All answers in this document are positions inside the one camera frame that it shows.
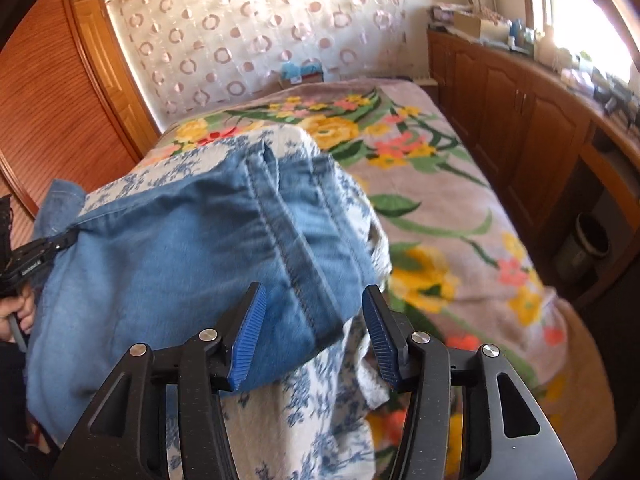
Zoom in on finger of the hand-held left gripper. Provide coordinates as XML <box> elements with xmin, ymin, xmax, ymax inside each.
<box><xmin>30</xmin><ymin>228</ymin><xmax>80</xmax><ymax>263</ymax></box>

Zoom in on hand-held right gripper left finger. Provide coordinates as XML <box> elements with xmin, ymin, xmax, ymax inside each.
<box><xmin>50</xmin><ymin>281</ymin><xmax>268</xmax><ymax>480</ymax></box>

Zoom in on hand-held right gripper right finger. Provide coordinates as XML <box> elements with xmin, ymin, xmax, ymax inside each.
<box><xmin>362</xmin><ymin>285</ymin><xmax>576</xmax><ymax>480</ymax></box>

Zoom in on blue denim pants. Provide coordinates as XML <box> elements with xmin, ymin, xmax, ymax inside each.
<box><xmin>25</xmin><ymin>137</ymin><xmax>386</xmax><ymax>448</ymax></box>

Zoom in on person's left hand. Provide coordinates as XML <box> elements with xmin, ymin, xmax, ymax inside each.
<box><xmin>0</xmin><ymin>294</ymin><xmax>39</xmax><ymax>343</ymax></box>

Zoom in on white blue floral bed sheet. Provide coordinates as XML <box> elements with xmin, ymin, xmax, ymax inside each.
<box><xmin>82</xmin><ymin>125</ymin><xmax>396</xmax><ymax>480</ymax></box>

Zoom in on wooden louvred wardrobe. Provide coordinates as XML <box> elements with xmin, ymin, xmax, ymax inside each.
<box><xmin>0</xmin><ymin>0</ymin><xmax>161</xmax><ymax>251</ymax></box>

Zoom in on colourful flower blanket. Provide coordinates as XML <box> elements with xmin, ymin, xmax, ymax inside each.
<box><xmin>150</xmin><ymin>77</ymin><xmax>571</xmax><ymax>480</ymax></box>

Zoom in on waste bin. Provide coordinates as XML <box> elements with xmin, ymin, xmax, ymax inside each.
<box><xmin>555</xmin><ymin>212</ymin><xmax>611</xmax><ymax>273</ymax></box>

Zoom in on low wooden cabinet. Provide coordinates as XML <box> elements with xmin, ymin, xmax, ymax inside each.
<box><xmin>426</xmin><ymin>27</ymin><xmax>640</xmax><ymax>311</ymax></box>

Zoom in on small cardboard box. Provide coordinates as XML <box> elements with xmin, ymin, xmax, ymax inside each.
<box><xmin>279</xmin><ymin>72</ymin><xmax>326</xmax><ymax>86</ymax></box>

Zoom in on light blue bag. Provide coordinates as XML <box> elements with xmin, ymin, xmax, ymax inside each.
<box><xmin>280</xmin><ymin>60</ymin><xmax>323</xmax><ymax>76</ymax></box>

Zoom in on sheer circle pattern curtain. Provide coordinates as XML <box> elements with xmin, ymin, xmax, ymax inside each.
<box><xmin>107</xmin><ymin>0</ymin><xmax>426</xmax><ymax>131</ymax></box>

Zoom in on open cardboard box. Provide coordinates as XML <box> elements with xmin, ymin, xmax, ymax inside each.
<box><xmin>452</xmin><ymin>12</ymin><xmax>493</xmax><ymax>38</ymax></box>

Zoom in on black tools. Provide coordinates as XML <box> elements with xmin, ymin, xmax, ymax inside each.
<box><xmin>592</xmin><ymin>77</ymin><xmax>640</xmax><ymax>126</ymax></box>

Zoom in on white bottle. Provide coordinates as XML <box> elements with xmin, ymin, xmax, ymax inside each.
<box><xmin>534</xmin><ymin>25</ymin><xmax>558</xmax><ymax>61</ymax></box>

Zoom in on window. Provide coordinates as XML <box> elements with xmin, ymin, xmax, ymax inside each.
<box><xmin>520</xmin><ymin>0</ymin><xmax>640</xmax><ymax>81</ymax></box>

